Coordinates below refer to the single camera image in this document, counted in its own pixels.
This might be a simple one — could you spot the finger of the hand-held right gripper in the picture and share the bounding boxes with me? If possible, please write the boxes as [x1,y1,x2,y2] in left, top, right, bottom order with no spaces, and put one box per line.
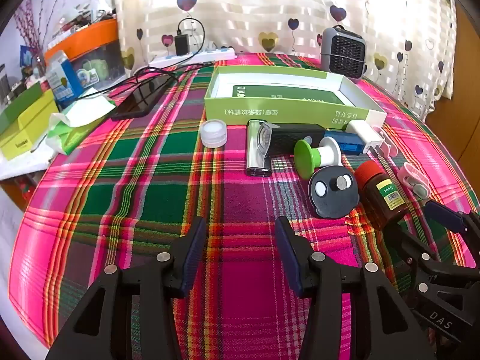
[382,223,480,294]
[425,199,480,242]

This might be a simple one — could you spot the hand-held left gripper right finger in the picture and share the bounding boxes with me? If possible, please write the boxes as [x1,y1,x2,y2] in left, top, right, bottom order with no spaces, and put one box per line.
[275,215,437,360]

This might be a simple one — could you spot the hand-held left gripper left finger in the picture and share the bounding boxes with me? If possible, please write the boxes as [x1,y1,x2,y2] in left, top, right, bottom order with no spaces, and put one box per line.
[45,215,208,360]

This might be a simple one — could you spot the brown bottle red cap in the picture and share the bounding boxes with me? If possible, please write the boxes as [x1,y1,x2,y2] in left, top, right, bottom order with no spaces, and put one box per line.
[354,160,409,231]

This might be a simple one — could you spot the pink plastic clip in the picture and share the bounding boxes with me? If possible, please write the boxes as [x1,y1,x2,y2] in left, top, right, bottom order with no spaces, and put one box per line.
[397,162,432,197]
[377,125,399,158]

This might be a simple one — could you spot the black round disc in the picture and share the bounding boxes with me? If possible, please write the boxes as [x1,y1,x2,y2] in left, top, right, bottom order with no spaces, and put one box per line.
[308,166,361,219]

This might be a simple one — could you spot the green and white spool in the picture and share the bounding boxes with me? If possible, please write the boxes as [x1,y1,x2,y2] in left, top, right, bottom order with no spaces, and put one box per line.
[293,137,343,181]

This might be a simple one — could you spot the silver metal lighter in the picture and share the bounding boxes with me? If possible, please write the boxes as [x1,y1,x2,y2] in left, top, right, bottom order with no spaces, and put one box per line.
[245,119,276,177]

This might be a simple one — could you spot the white charger plug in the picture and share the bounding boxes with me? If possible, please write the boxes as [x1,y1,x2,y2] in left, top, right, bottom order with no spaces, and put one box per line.
[345,120,387,154]

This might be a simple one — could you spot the black rectangular light device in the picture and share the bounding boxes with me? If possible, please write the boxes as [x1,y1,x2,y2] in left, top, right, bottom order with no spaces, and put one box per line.
[259,122,327,158]

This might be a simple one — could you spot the blue usb device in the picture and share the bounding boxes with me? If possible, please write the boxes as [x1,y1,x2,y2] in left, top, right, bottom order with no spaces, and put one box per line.
[323,130,366,155]

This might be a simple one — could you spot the small white plastic jar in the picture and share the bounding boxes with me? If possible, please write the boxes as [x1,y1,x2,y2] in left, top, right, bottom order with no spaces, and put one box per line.
[199,119,229,148]

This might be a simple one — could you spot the green and white cardboard box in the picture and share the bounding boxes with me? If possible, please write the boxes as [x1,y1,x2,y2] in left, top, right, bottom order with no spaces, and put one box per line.
[203,65,388,130]

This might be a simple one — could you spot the pink green plaid tablecloth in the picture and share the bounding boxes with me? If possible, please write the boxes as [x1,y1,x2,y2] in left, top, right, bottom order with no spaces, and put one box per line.
[8,52,480,349]

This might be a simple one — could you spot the brown wooden panel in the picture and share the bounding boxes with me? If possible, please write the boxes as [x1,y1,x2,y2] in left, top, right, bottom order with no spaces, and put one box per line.
[424,4,480,151]

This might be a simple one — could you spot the black smartphone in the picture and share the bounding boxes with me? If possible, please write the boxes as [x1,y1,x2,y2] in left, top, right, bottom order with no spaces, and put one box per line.
[111,76,177,121]

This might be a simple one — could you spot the green tissue pack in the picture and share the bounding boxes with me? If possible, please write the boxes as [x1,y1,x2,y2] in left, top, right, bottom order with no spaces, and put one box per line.
[47,95,117,155]

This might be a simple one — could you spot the grey desktop fan heater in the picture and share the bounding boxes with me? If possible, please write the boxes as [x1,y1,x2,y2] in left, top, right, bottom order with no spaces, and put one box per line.
[320,25,367,80]

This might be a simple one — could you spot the white power strip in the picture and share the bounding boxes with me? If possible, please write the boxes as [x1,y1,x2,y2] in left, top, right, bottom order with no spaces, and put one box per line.
[149,47,236,69]

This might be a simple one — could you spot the black power adapter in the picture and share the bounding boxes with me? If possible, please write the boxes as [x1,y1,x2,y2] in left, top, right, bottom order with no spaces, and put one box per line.
[173,34,190,56]

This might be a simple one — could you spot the green and yellow box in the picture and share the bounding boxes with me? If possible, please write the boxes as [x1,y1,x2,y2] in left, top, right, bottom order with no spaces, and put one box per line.
[0,82,61,160]

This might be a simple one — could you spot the blue and white carton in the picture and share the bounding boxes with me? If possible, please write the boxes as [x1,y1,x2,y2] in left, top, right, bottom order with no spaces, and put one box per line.
[45,50,85,102]

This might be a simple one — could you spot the orange lidded storage container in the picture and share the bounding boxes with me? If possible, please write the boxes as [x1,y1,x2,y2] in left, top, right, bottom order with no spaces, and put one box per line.
[44,18,126,87]

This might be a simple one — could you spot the white heart print curtain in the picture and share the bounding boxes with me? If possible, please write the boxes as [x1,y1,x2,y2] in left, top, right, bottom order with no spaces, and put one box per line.
[110,0,458,111]

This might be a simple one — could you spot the purple flower branches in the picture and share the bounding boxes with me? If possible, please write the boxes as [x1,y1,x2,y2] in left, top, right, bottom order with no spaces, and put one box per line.
[15,0,72,57]

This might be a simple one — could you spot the black adapter cable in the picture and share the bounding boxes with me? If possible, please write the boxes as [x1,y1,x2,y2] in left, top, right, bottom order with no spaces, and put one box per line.
[176,17,207,51]

